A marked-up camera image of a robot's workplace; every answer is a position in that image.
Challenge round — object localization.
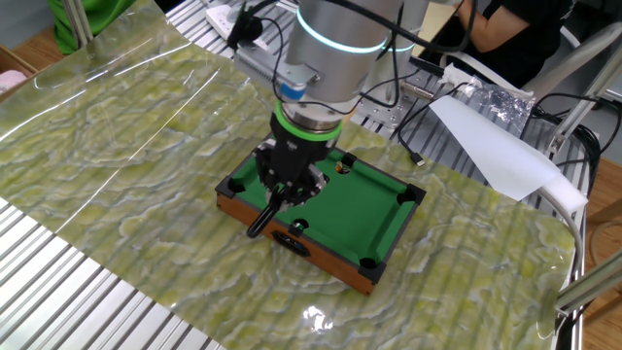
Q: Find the wooden pool cue black handle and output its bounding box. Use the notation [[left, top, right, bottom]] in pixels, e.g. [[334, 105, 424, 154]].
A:
[[245, 184, 288, 239]]

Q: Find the clear plastic bag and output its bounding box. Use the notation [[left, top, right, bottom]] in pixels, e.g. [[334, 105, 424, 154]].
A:
[[454, 72, 536, 140]]

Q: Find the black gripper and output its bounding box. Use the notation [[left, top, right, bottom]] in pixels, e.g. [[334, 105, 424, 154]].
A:
[[252, 118, 340, 211]]

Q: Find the white grey office chair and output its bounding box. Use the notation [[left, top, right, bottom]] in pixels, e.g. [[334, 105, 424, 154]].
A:
[[439, 21, 622, 102]]

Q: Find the tan cardboard sheet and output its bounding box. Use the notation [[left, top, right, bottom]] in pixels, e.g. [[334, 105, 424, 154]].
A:
[[416, 1, 461, 46]]

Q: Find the mini pool table green felt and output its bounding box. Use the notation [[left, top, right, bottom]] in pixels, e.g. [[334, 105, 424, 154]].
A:
[[215, 130, 428, 297]]

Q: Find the white foam sheet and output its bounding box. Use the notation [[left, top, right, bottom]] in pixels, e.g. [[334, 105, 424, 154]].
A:
[[431, 94, 590, 215]]

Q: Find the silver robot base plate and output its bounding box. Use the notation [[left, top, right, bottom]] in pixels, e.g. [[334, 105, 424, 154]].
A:
[[357, 62, 446, 130]]

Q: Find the person in black shirt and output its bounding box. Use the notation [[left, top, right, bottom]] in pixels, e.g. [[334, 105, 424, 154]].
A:
[[436, 0, 577, 89]]

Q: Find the green wrist flange ring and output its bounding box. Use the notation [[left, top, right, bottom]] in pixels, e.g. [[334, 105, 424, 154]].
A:
[[273, 100, 344, 143]]

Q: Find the white power strip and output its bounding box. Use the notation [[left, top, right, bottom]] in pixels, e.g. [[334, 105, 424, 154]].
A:
[[204, 3, 247, 41]]

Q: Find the pink cloth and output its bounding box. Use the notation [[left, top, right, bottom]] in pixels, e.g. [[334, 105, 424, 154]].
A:
[[0, 70, 28, 96]]

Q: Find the white plastic tube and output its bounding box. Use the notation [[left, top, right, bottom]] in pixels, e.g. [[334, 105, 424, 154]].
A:
[[534, 187, 587, 293]]

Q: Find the black cable bundle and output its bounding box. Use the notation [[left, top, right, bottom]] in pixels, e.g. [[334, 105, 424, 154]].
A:
[[532, 91, 622, 195]]

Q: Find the aluminium frame post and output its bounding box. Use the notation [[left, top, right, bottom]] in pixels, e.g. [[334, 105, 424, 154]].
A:
[[60, 0, 94, 50], [553, 250, 622, 317], [546, 43, 622, 158]]

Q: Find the green marble pattern mat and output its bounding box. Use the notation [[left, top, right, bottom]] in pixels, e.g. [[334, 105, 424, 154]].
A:
[[0, 0, 579, 350]]

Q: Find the black usb cable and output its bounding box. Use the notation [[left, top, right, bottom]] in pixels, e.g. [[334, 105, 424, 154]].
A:
[[396, 81, 470, 169]]

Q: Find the bare forearm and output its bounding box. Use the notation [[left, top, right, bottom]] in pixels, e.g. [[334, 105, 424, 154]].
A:
[[456, 0, 519, 53]]

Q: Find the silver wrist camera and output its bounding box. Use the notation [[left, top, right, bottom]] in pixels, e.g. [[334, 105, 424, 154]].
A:
[[231, 41, 322, 104]]

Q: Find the green fabric garment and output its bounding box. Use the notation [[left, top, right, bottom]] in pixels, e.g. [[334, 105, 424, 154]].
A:
[[47, 0, 139, 55]]

